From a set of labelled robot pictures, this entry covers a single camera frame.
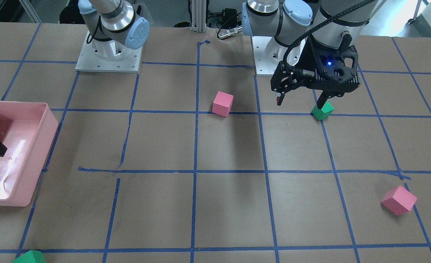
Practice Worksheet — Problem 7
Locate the black electronics box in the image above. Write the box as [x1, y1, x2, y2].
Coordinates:
[211, 8, 240, 29]

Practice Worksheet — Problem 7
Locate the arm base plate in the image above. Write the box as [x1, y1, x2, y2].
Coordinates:
[75, 31, 143, 73]
[252, 33, 290, 77]

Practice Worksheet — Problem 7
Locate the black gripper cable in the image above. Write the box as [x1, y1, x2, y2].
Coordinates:
[282, 0, 376, 73]

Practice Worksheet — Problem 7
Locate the aluminium frame post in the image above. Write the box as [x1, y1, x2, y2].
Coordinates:
[190, 0, 208, 34]

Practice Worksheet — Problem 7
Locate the green cube near arm base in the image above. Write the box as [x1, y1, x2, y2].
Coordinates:
[311, 102, 334, 121]

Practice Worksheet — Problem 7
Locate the green cube at table edge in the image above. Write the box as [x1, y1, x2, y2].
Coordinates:
[12, 250, 46, 263]

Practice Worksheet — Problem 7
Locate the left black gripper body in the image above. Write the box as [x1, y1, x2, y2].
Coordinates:
[271, 35, 360, 96]

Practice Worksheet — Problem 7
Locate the pink cube far corner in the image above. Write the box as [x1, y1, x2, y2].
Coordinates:
[381, 186, 417, 216]

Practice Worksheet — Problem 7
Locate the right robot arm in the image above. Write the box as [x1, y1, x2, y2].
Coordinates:
[76, 0, 313, 73]

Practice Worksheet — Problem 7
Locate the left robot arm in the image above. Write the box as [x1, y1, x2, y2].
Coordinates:
[241, 0, 377, 109]

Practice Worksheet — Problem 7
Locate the silver cable connector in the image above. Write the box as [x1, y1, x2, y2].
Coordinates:
[217, 26, 243, 40]

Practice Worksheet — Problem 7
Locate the pink plastic bin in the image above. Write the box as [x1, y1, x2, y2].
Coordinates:
[0, 100, 58, 207]

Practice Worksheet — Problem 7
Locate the pink cube near arm base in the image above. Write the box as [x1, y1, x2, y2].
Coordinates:
[212, 91, 234, 118]

